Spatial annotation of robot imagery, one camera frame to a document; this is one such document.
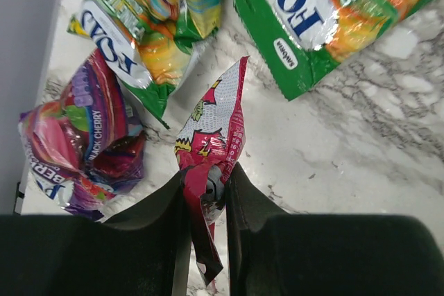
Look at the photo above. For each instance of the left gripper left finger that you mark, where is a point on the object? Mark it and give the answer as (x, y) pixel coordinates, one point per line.
(136, 252)

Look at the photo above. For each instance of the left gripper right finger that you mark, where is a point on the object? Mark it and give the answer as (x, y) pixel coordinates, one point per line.
(272, 252)

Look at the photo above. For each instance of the pink red snack packet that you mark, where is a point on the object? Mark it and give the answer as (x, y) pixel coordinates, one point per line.
(207, 149)

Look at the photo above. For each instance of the yellow green snack packet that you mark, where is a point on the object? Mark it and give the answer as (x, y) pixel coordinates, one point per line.
(151, 45)

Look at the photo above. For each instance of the yellow Fox's candy packet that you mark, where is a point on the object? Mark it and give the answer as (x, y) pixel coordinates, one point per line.
(301, 41)

